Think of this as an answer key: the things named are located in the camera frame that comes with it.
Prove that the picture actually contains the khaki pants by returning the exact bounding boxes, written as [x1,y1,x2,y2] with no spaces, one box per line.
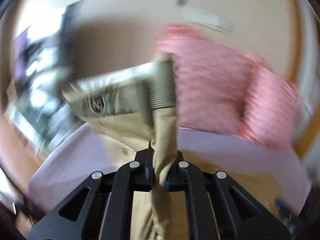
[61,51,288,240]

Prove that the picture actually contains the lavender bed sheet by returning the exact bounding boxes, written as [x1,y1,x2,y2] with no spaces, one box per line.
[27,124,311,213]

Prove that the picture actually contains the right polka dot pillow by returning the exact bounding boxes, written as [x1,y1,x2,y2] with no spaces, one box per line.
[239,53,299,150]

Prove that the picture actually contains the polka dot pillow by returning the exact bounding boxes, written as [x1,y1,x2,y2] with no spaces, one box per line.
[239,53,299,150]
[157,23,254,134]

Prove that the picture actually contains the left polka dot pillow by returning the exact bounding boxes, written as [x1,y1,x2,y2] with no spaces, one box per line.
[157,23,254,134]

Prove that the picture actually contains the window with dark frame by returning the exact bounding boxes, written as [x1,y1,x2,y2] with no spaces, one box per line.
[7,1,85,152]

